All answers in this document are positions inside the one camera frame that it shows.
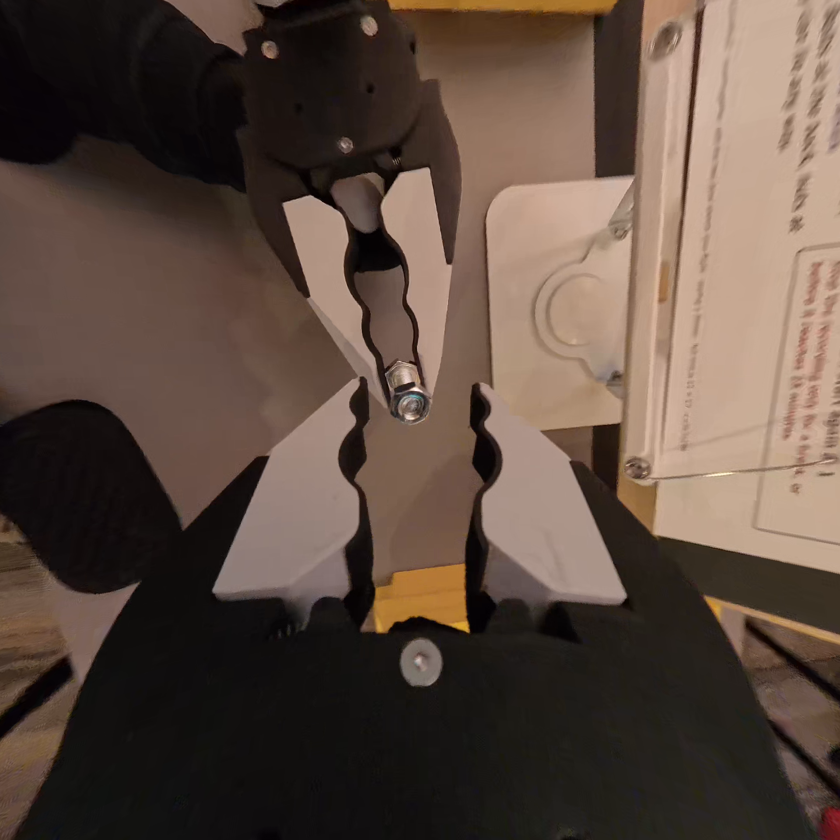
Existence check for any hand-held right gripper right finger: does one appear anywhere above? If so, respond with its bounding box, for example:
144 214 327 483
466 382 629 608

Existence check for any white plastic mounting plate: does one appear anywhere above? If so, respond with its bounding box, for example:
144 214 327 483
486 176 636 431

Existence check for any black cable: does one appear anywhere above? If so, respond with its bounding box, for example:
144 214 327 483
745 620 840 703

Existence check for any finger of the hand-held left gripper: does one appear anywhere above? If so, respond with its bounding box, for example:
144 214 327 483
282 175 398 408
377 167 454 391

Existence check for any silver hex bolt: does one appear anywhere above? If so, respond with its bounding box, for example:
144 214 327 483
390 387 432 424

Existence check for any thin steel wire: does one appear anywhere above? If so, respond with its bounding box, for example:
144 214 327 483
646 453 840 481

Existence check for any yellow plastic bin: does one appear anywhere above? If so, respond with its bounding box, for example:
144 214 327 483
373 567 471 634
387 0 618 15

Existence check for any person's left forearm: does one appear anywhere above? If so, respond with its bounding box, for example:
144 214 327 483
0 0 263 191

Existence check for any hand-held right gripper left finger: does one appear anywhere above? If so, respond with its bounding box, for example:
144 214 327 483
212 376 376 621

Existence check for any printed paper instruction sheet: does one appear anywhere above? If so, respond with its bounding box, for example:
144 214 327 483
656 0 840 549

